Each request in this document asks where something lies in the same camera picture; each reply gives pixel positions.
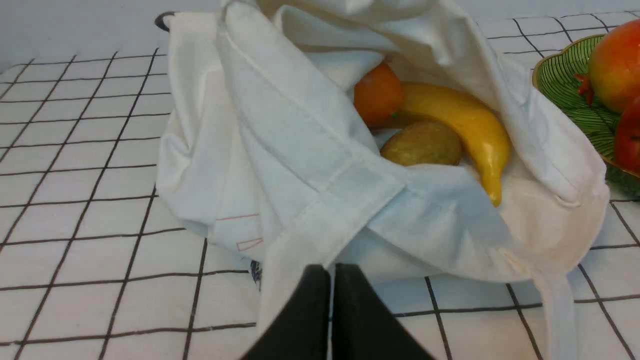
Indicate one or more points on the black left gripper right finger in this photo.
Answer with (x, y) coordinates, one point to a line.
(363, 328)

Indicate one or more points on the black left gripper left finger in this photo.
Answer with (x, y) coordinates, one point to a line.
(300, 331)

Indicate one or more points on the white cloth bag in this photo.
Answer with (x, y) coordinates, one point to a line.
(265, 154)

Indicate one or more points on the orange fruit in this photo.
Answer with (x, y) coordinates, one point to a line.
(378, 95)

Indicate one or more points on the white grid tablecloth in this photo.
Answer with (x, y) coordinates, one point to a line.
(94, 266)

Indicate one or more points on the yellow banana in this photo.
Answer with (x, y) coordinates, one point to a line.
(482, 134)

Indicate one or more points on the green striped plate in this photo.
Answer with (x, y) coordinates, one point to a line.
(554, 77)

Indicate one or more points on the red apple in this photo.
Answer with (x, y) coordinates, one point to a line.
(627, 138)

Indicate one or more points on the red yellow mango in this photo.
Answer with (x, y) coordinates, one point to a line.
(613, 69)

